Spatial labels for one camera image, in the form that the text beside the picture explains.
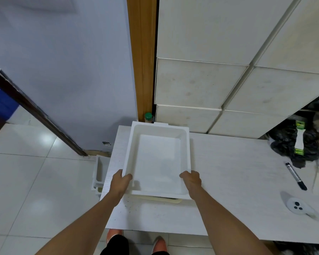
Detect person's right hand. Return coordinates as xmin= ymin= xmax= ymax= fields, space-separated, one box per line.
xmin=179 ymin=171 xmax=202 ymax=200

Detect person's left hand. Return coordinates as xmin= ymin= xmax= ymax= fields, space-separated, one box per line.
xmin=108 ymin=169 xmax=133 ymax=200

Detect white foam box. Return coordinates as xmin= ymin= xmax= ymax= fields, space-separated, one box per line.
xmin=122 ymin=121 xmax=192 ymax=200
xmin=91 ymin=155 xmax=111 ymax=196

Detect person's right forearm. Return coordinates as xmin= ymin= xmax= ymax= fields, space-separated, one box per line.
xmin=189 ymin=188 xmax=274 ymax=255

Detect person's left forearm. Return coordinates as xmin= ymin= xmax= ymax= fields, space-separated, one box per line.
xmin=35 ymin=192 xmax=120 ymax=255

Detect beige flat lid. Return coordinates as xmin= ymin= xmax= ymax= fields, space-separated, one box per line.
xmin=134 ymin=196 xmax=183 ymax=204

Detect person's black shorts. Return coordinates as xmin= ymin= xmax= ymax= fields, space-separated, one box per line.
xmin=100 ymin=234 xmax=170 ymax=255

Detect black marker pen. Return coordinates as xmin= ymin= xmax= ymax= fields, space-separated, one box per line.
xmin=285 ymin=162 xmax=308 ymax=191

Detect black plastic bag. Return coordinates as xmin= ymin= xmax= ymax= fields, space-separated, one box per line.
xmin=267 ymin=120 xmax=319 ymax=169

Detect white handheld controller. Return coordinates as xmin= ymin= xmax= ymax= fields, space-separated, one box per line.
xmin=286 ymin=197 xmax=319 ymax=220

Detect green and white packet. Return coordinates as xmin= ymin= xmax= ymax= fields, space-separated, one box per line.
xmin=294 ymin=120 xmax=306 ymax=156

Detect blue bin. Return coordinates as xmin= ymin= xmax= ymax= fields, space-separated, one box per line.
xmin=0 ymin=80 xmax=19 ymax=121

